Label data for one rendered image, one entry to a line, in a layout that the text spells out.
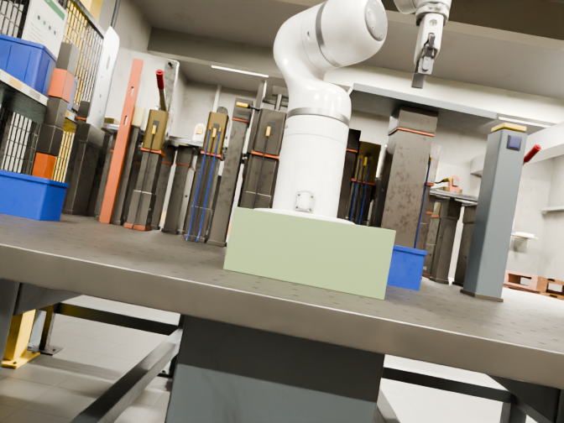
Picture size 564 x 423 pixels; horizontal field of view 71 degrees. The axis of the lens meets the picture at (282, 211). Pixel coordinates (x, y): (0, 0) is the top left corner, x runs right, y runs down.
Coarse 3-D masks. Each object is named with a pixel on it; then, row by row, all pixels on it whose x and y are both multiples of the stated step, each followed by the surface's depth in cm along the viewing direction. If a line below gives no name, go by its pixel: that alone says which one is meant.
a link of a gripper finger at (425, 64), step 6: (426, 48) 98; (432, 48) 98; (426, 54) 99; (420, 60) 100; (426, 60) 100; (432, 60) 100; (420, 66) 100; (426, 66) 99; (420, 72) 100; (426, 72) 100
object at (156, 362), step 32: (0, 288) 53; (32, 288) 60; (0, 320) 54; (96, 320) 194; (128, 320) 194; (160, 320) 197; (0, 352) 56; (160, 352) 152; (128, 384) 121; (416, 384) 190; (448, 384) 190; (480, 384) 190; (512, 384) 66; (96, 416) 100; (384, 416) 133; (512, 416) 188; (544, 416) 167
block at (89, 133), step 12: (84, 132) 129; (96, 132) 134; (84, 144) 129; (96, 144) 136; (84, 156) 130; (96, 156) 138; (84, 168) 131; (72, 180) 129; (84, 180) 133; (72, 192) 129; (84, 192) 135; (72, 204) 128; (84, 204) 136
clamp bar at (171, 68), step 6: (168, 60) 119; (174, 60) 119; (168, 66) 119; (174, 66) 119; (168, 72) 119; (174, 72) 119; (168, 78) 119; (174, 78) 119; (168, 84) 120; (174, 84) 120; (168, 90) 120; (174, 90) 121; (168, 96) 120; (168, 102) 120; (168, 108) 120
